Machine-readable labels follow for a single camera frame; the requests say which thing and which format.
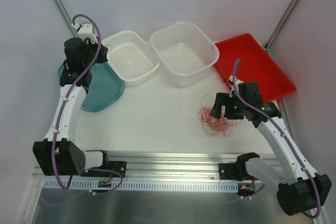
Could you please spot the white slotted cable duct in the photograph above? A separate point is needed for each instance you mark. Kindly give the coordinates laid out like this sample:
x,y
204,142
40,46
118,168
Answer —
x,y
94,184

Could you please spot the right aluminium frame post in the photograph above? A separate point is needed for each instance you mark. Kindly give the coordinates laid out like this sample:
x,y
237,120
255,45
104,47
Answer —
x,y
280,25

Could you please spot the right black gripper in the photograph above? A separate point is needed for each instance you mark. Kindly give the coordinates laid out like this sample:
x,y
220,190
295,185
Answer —
x,y
219,105

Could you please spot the teal transparent plastic tub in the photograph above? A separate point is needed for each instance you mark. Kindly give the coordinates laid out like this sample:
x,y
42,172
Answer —
x,y
105,88

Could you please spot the white perforated plastic basket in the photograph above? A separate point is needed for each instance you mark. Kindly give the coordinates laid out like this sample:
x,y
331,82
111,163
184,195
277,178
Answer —
x,y
132,59

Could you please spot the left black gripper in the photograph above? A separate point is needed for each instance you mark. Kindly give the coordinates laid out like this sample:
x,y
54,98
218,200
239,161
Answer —
x,y
97,51

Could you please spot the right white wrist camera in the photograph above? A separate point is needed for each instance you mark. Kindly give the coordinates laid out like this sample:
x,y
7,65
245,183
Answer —
x,y
231,81

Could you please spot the white plastic tub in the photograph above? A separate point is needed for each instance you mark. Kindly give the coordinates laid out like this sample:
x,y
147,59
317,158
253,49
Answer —
x,y
185,51

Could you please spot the left aluminium frame post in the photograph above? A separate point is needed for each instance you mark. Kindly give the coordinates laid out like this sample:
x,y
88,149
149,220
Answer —
x,y
65,17

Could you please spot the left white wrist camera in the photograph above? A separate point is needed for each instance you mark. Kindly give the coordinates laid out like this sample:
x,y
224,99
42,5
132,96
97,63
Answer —
x,y
86,30

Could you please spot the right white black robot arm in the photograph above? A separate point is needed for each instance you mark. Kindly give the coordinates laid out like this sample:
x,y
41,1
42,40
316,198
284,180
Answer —
x,y
299,187

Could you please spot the red plastic tray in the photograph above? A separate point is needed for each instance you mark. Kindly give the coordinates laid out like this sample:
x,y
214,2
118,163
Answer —
x,y
255,66

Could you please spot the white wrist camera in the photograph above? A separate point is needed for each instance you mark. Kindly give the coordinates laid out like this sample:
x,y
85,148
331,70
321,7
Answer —
x,y
86,30
231,81

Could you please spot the aluminium frame post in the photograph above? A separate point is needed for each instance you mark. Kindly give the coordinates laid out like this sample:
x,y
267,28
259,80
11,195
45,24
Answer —
x,y
65,17
280,25

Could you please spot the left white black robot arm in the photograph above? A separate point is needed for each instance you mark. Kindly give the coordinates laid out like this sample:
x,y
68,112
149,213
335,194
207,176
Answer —
x,y
61,134

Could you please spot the aluminium mounting rail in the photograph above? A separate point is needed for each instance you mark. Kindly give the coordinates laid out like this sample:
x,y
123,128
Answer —
x,y
170,165

